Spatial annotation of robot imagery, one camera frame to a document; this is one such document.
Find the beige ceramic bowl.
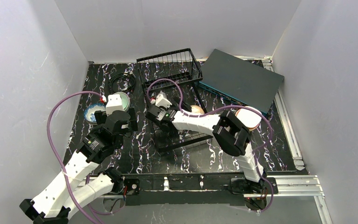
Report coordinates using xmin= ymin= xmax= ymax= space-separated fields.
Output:
xmin=191 ymin=105 xmax=205 ymax=114

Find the green lined ceramic bowl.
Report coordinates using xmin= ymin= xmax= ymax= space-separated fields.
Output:
xmin=114 ymin=92 xmax=131 ymax=112

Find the black wire dish rack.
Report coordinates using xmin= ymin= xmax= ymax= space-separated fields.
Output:
xmin=137 ymin=48 xmax=211 ymax=153

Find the blue white patterned bowl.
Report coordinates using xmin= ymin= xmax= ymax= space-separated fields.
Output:
xmin=83 ymin=103 xmax=106 ymax=124

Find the orange bowl white inside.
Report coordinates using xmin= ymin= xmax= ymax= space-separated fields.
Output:
xmin=235 ymin=108 xmax=262 ymax=131

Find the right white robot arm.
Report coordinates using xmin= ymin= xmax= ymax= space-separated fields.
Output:
xmin=146 ymin=99 xmax=267 ymax=194

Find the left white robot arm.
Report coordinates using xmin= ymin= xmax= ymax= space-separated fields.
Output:
xmin=19 ymin=107 xmax=138 ymax=224

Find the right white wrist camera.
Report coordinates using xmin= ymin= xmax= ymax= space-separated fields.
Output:
xmin=155 ymin=91 xmax=172 ymax=110

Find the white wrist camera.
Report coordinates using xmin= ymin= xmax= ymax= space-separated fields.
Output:
xmin=155 ymin=91 xmax=172 ymax=110
xmin=105 ymin=93 xmax=124 ymax=115

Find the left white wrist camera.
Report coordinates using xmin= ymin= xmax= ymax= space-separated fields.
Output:
xmin=105 ymin=93 xmax=124 ymax=115

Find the coiled black cable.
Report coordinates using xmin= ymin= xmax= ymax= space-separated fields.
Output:
xmin=108 ymin=72 xmax=137 ymax=93

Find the grey teal network switch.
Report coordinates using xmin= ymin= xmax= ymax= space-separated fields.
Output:
xmin=199 ymin=49 xmax=284 ymax=115

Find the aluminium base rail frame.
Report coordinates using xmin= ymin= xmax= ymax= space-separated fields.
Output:
xmin=95 ymin=173 xmax=332 ymax=224

